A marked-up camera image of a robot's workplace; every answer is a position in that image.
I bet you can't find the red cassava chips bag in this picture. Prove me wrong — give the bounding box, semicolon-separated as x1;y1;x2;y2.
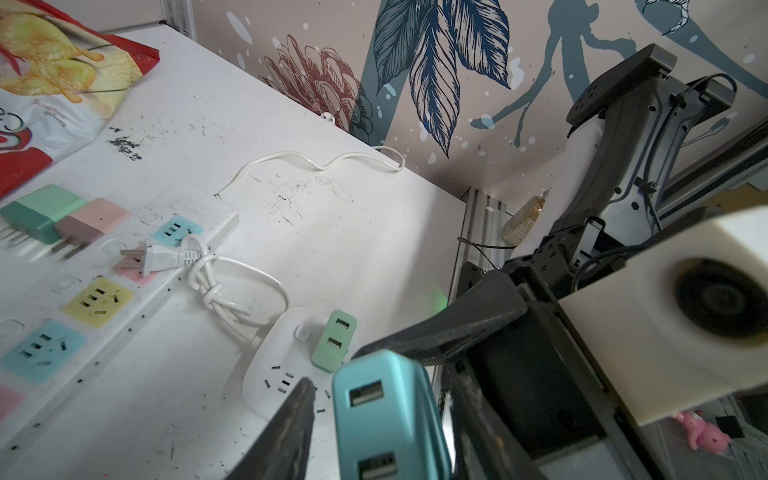
1;1;160;196

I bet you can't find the white bundled socket cable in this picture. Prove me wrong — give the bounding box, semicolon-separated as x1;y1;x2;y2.
118;233;291;337

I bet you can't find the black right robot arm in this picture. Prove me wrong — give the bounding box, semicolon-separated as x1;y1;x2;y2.
362;44;737;479

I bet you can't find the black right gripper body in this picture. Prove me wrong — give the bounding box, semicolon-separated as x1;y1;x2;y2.
455;266;648;479

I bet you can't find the pink plush toy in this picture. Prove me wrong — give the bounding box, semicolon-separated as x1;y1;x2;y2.
672;410;732;455

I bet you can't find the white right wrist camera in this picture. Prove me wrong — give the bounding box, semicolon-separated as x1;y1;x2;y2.
560;206;767;425

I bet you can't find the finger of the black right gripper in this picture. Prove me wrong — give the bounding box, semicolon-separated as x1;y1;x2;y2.
352;271;528;366

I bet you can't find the white power strip cable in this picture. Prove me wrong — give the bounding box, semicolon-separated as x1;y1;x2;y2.
214;145;407;198

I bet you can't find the pink usb charger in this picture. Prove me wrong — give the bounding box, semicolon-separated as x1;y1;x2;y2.
51;198;132;259

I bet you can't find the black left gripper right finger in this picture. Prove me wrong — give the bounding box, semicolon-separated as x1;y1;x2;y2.
446;360;545;479

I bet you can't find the white square power socket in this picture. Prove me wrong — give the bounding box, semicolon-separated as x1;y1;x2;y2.
243;307;334;425

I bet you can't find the white long power strip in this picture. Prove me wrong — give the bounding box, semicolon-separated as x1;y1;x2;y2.
1;184;238;462

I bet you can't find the light green usb charger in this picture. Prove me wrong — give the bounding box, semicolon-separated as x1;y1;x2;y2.
311;310;357;373

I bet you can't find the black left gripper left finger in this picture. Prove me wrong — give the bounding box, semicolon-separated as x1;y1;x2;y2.
226;377;316;480

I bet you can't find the teal usb charger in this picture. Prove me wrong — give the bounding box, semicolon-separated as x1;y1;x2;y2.
332;350;451;479

